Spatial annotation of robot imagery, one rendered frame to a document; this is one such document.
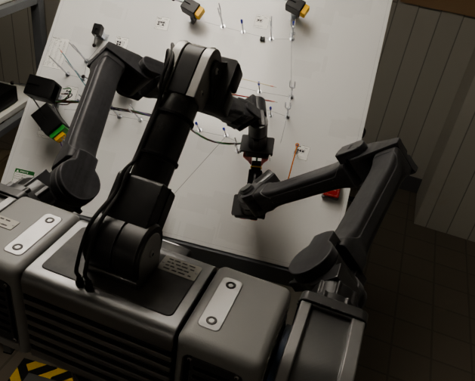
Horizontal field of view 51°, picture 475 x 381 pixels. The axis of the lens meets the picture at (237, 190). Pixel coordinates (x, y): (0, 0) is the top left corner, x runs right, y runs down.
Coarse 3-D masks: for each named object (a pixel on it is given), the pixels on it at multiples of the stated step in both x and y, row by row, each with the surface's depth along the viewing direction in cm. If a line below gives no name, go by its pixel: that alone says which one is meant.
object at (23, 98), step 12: (0, 0) 165; (12, 0) 172; (24, 0) 174; (36, 0) 180; (0, 12) 162; (12, 12) 168; (36, 12) 183; (36, 24) 185; (36, 36) 188; (36, 48) 190; (36, 60) 193; (24, 96) 197; (12, 108) 187; (0, 120) 181; (12, 120) 184; (0, 132) 177; (12, 348) 222
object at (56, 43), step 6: (54, 36) 183; (54, 42) 182; (60, 42) 182; (66, 42) 182; (48, 48) 182; (54, 48) 182; (60, 48) 182; (66, 48) 182; (48, 54) 182; (54, 54) 182; (60, 54) 181; (48, 60) 181; (60, 60) 181; (48, 66) 181; (54, 66) 181; (60, 66) 181
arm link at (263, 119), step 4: (260, 112) 147; (264, 116) 147; (260, 120) 145; (264, 120) 145; (252, 124) 144; (256, 124) 144; (260, 124) 144; (264, 124) 144; (248, 128) 147; (252, 128) 145; (256, 128) 144; (260, 128) 144; (264, 128) 145; (248, 132) 148; (252, 132) 146; (256, 132) 146; (260, 132) 146; (264, 132) 147; (252, 136) 148; (256, 136) 147; (260, 136) 147; (264, 136) 148
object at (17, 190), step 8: (0, 184) 73; (8, 184) 76; (16, 184) 77; (24, 184) 78; (32, 184) 78; (40, 184) 79; (0, 192) 72; (8, 192) 72; (16, 192) 72; (24, 192) 72; (32, 192) 77; (40, 192) 78; (48, 192) 80; (40, 200) 78; (48, 200) 80
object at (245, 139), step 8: (248, 136) 150; (240, 144) 154; (248, 144) 153; (256, 144) 150; (264, 144) 152; (272, 144) 154; (240, 152) 154; (248, 152) 153; (256, 152) 152; (264, 152) 152; (272, 152) 152
